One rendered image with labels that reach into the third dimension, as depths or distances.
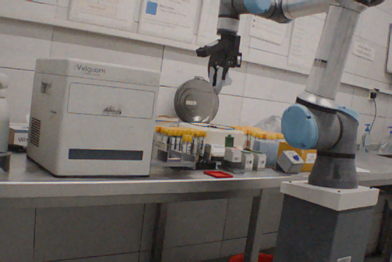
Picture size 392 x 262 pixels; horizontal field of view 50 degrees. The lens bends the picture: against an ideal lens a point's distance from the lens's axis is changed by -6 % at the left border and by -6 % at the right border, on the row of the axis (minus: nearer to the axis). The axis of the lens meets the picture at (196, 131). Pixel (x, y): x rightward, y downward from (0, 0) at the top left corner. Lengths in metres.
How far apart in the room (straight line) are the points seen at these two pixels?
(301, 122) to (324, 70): 0.15
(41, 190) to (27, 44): 0.79
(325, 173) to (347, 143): 0.10
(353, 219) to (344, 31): 0.52
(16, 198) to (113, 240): 1.00
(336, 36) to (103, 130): 0.64
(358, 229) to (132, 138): 0.69
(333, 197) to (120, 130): 0.59
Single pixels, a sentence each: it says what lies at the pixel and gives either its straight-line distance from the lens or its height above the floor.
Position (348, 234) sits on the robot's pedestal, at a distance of 1.29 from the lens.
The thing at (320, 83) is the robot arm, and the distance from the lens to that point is 1.16.
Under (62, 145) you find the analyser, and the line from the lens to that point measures 1.12.
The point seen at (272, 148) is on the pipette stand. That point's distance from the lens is 1.74.
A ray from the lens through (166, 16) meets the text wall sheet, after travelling 2.00.
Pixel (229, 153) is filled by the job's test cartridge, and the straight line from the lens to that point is 1.52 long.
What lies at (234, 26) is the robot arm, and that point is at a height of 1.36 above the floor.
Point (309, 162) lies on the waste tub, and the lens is 1.78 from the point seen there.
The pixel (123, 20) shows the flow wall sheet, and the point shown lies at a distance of 1.89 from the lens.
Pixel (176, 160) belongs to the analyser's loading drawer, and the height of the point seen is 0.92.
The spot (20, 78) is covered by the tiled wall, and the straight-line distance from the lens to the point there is 1.73.
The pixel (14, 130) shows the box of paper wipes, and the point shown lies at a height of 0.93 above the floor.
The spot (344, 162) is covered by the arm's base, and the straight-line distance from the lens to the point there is 1.28.
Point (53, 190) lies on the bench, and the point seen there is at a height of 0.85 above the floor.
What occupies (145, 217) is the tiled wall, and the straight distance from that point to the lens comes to 2.09.
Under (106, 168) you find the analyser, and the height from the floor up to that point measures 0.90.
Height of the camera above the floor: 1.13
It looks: 5 degrees down
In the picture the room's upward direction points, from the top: 7 degrees clockwise
